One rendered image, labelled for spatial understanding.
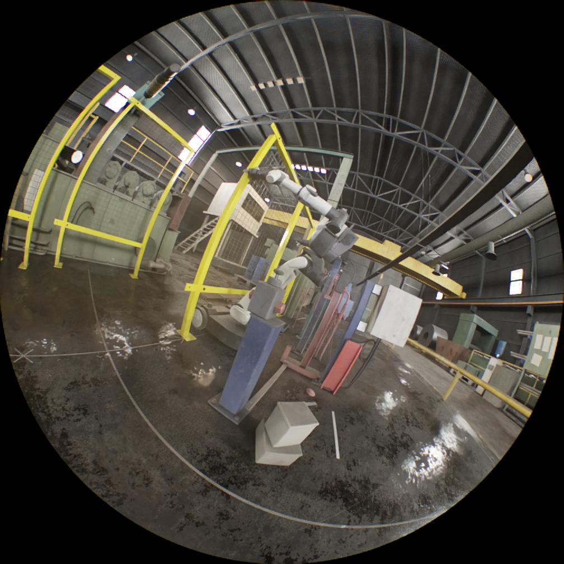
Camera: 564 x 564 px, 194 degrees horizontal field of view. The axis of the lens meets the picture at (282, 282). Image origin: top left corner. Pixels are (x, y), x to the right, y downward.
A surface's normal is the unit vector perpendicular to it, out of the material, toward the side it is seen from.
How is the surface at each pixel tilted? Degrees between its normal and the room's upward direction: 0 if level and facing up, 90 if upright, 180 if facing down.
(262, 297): 90
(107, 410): 0
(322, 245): 105
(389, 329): 90
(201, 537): 0
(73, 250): 90
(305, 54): 173
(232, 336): 90
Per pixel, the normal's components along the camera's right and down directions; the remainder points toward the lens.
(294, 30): -0.27, 0.96
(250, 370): -0.31, -0.10
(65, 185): 0.87, 0.37
